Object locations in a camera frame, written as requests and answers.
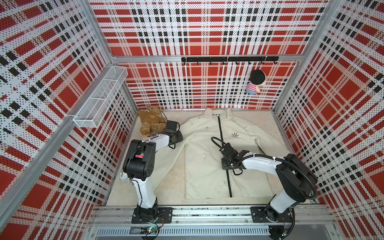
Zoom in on cream white zip jacket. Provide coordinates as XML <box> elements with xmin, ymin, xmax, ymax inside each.
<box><xmin>151</xmin><ymin>109</ymin><xmax>289</xmax><ymax>200</ymax></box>

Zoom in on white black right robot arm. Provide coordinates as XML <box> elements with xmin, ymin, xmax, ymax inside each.
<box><xmin>220</xmin><ymin>143</ymin><xmax>318</xmax><ymax>223</ymax></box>

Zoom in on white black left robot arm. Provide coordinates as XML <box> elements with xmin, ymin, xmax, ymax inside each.
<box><xmin>120</xmin><ymin>121</ymin><xmax>183</xmax><ymax>224</ymax></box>

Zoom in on brown teddy bear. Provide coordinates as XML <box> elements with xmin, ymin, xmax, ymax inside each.
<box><xmin>137</xmin><ymin>106</ymin><xmax>166</xmax><ymax>136</ymax></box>

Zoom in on hanging doll blue pants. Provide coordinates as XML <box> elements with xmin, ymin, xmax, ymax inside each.
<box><xmin>246</xmin><ymin>69</ymin><xmax>267</xmax><ymax>95</ymax></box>

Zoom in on green circuit board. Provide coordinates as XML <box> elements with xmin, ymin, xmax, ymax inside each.
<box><xmin>140</xmin><ymin>226</ymin><xmax>159</xmax><ymax>237</ymax></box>

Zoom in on white wire mesh basket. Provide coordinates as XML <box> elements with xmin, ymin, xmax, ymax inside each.
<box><xmin>74</xmin><ymin>66</ymin><xmax>128</xmax><ymax>129</ymax></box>

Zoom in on black hook rail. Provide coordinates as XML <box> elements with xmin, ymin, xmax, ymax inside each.
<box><xmin>181</xmin><ymin>56</ymin><xmax>279</xmax><ymax>63</ymax></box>

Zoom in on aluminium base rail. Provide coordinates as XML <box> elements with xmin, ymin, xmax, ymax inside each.
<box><xmin>85</xmin><ymin>205</ymin><xmax>336</xmax><ymax>240</ymax></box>

